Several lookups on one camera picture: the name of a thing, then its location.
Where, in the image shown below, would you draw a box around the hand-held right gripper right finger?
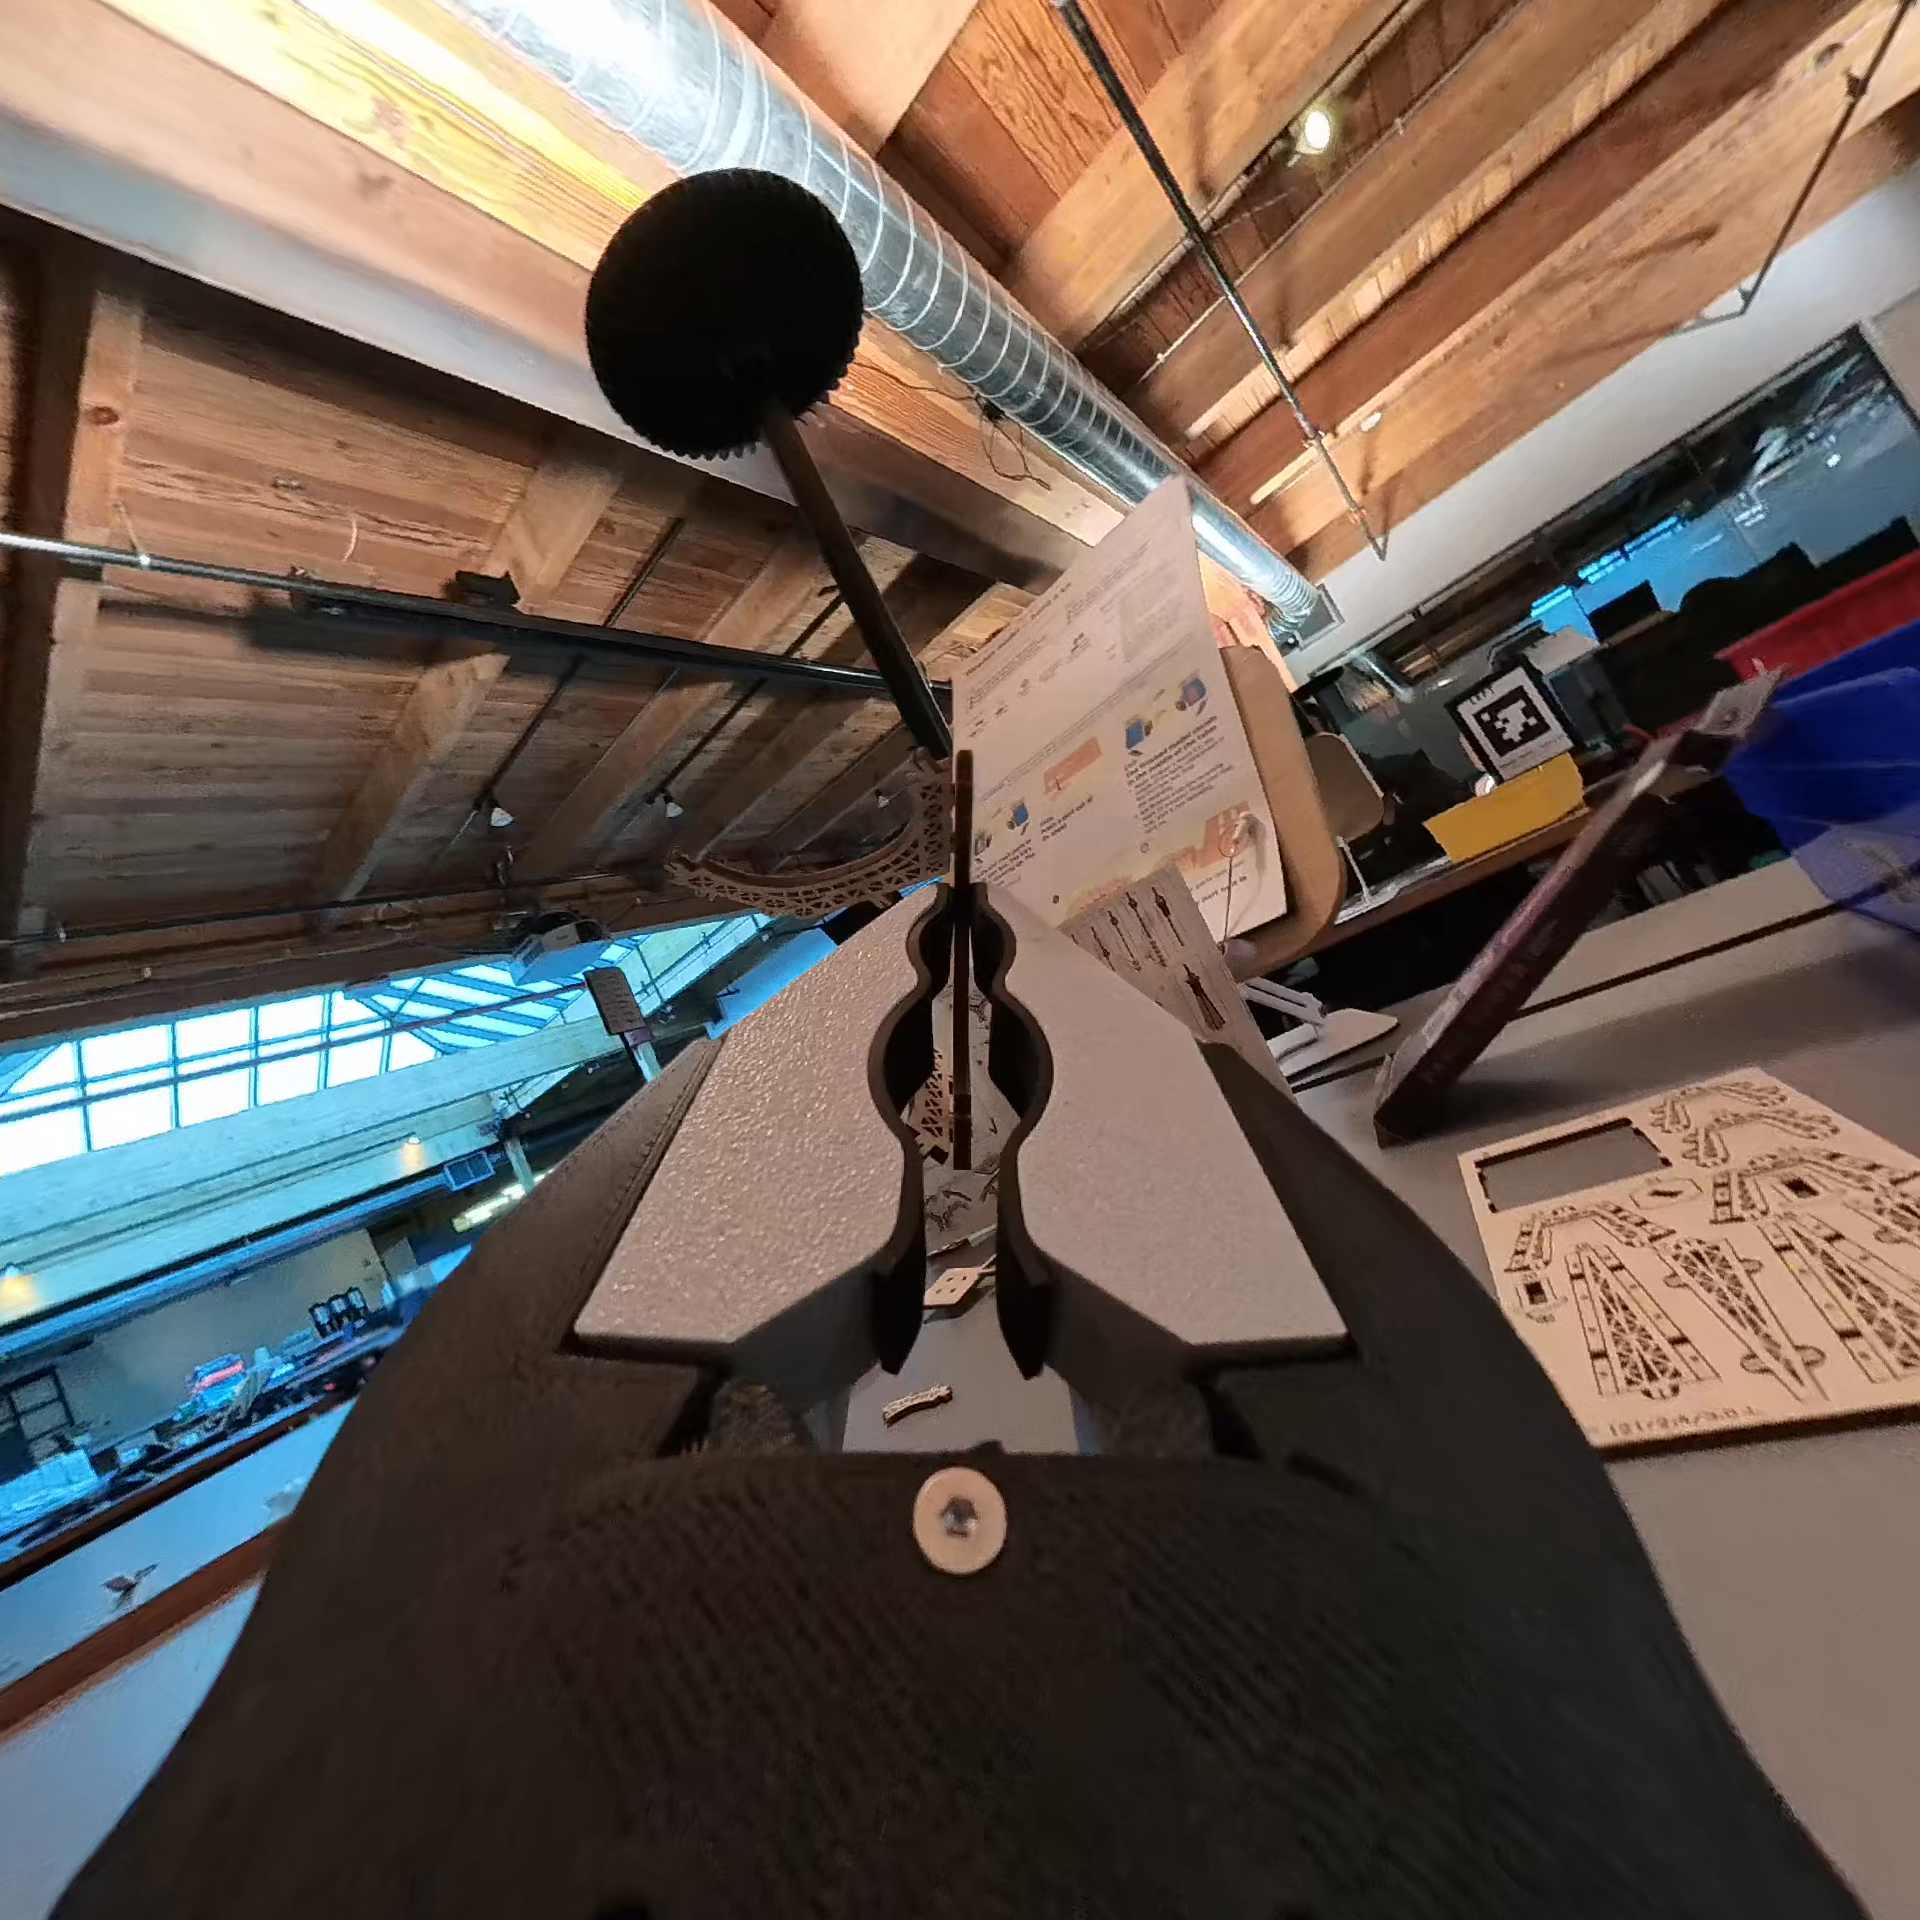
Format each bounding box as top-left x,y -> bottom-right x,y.
969,883 -> 1348,1456

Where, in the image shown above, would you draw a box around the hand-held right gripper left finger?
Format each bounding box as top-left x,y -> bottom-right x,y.
569,883 -> 951,1445

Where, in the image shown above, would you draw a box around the wooden lattice arch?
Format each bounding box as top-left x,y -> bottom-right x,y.
663,749 -> 991,1189

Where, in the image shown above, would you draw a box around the purple tower model box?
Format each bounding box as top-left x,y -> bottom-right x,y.
1369,669 -> 1787,1148

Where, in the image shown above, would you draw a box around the grey desk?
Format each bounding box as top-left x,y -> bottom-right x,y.
0,859 -> 1920,1920

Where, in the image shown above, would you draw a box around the white document stand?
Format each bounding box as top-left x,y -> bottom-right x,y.
1234,971 -> 1400,1091

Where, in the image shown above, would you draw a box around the brown cardboard board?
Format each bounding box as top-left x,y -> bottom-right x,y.
1211,647 -> 1356,979

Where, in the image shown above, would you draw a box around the yellow plastic bin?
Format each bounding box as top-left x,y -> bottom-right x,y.
1421,758 -> 1599,865

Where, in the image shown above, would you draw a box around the printed instruction sheet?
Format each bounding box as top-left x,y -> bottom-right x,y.
946,477 -> 1293,932

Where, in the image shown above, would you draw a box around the wooden sheet with tower parts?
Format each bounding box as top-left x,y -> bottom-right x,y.
1462,1062 -> 1920,1456

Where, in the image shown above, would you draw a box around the black white marker sign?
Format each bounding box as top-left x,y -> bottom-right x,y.
1447,661 -> 1573,780

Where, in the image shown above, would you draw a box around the metal ceiling pipe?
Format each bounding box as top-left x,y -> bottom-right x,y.
0,525 -> 960,707

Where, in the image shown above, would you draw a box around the blue plastic bin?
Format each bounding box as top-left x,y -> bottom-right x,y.
1723,623 -> 1920,932

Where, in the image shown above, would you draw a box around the red plastic bin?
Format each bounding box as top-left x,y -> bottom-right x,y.
1719,588 -> 1920,678

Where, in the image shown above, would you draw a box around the black round knob on rod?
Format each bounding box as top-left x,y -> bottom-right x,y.
583,171 -> 960,762

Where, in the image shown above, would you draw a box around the silver ventilation duct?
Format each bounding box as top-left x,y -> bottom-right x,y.
434,0 -> 1335,647

